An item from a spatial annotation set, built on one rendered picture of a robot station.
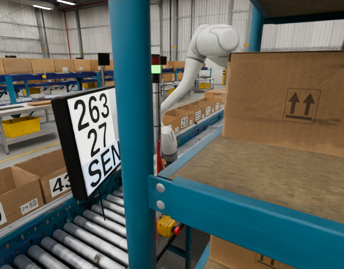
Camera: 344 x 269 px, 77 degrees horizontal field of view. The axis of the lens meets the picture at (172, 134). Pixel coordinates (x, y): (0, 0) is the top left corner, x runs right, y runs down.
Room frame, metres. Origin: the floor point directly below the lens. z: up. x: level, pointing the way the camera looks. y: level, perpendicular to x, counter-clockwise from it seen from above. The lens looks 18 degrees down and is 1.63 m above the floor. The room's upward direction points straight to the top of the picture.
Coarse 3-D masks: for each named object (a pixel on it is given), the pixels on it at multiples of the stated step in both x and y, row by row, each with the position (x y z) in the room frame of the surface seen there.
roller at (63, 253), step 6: (42, 240) 0.90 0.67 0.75; (48, 240) 0.90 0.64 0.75; (42, 246) 0.89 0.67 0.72; (48, 246) 0.87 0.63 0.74; (54, 246) 0.86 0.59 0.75; (60, 246) 0.86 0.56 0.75; (54, 252) 0.84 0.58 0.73; (60, 252) 0.83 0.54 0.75; (66, 252) 0.82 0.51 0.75; (72, 252) 0.82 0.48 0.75; (60, 258) 0.81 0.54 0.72; (66, 258) 0.80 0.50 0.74; (72, 258) 0.79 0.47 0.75; (78, 258) 0.79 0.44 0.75; (72, 264) 0.77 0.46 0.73; (78, 264) 0.76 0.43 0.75; (84, 264) 0.76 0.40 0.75; (90, 264) 0.76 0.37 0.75
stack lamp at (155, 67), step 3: (153, 57) 0.90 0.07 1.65; (156, 57) 0.91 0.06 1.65; (153, 60) 0.90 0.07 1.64; (156, 60) 0.91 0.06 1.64; (159, 60) 0.92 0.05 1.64; (153, 63) 0.90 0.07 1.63; (156, 63) 0.90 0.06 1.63; (159, 63) 0.92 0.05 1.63; (153, 66) 0.90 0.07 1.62; (156, 66) 0.90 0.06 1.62; (159, 66) 0.92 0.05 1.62; (153, 69) 0.90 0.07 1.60; (156, 69) 0.90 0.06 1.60; (159, 69) 0.92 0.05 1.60; (153, 72) 0.90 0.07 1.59; (156, 72) 0.90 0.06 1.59; (159, 72) 0.92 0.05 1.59
